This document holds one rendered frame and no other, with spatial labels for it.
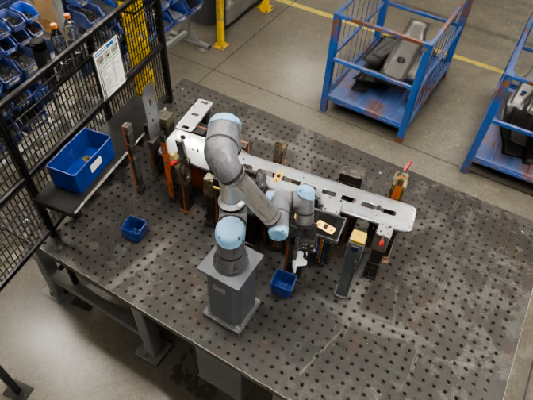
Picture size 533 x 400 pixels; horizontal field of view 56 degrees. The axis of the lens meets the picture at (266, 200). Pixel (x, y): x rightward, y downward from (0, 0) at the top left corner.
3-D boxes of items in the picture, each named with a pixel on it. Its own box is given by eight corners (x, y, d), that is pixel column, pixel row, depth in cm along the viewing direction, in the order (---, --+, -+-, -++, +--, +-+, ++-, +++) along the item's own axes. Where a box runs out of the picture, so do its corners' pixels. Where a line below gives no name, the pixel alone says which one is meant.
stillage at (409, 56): (372, 50, 521) (393, -42, 449) (446, 76, 495) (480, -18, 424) (319, 110, 452) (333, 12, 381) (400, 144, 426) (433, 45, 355)
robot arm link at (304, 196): (293, 183, 199) (315, 183, 199) (293, 208, 204) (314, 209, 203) (293, 190, 192) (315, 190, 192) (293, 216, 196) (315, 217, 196)
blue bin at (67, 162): (116, 155, 258) (111, 136, 249) (81, 194, 239) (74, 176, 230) (90, 145, 262) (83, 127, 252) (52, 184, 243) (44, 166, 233)
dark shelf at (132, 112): (167, 108, 290) (166, 104, 287) (72, 217, 234) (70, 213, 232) (135, 98, 294) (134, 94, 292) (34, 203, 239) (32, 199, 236)
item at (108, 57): (127, 81, 281) (116, 31, 258) (104, 104, 267) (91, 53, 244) (124, 80, 282) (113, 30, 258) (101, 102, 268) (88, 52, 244)
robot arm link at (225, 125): (218, 235, 206) (201, 135, 165) (222, 207, 216) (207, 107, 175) (247, 236, 205) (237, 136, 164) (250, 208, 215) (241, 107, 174)
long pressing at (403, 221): (418, 204, 250) (419, 202, 248) (409, 237, 236) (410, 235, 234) (175, 128, 280) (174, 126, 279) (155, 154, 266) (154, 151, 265)
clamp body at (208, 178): (225, 217, 277) (224, 170, 249) (216, 232, 269) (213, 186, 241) (210, 212, 279) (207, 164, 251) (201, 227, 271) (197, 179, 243)
